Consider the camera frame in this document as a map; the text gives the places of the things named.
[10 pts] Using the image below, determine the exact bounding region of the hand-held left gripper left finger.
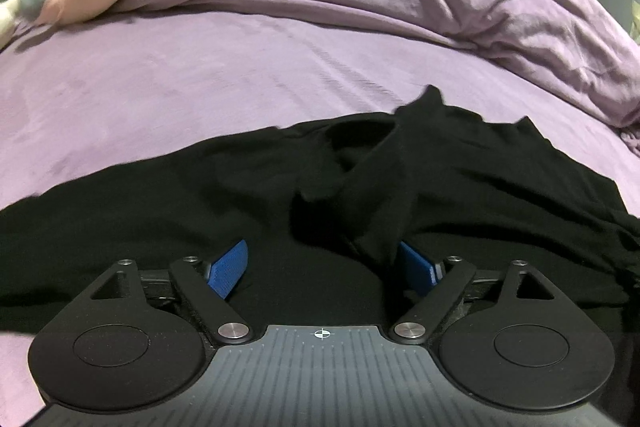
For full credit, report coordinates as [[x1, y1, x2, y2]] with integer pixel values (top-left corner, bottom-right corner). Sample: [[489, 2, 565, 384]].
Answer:
[[89, 239, 254, 346]]

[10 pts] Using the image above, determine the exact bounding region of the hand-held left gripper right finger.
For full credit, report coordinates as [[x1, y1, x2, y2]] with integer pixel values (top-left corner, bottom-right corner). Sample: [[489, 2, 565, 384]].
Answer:
[[392, 240, 557, 346]]

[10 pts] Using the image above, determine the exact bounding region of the black garment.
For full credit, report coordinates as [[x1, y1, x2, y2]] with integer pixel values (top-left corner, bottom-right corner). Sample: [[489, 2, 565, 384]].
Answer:
[[0, 85, 640, 343]]

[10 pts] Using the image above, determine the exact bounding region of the purple bed sheet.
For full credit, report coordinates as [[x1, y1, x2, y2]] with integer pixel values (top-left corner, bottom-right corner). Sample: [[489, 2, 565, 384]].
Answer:
[[0, 2, 640, 427]]

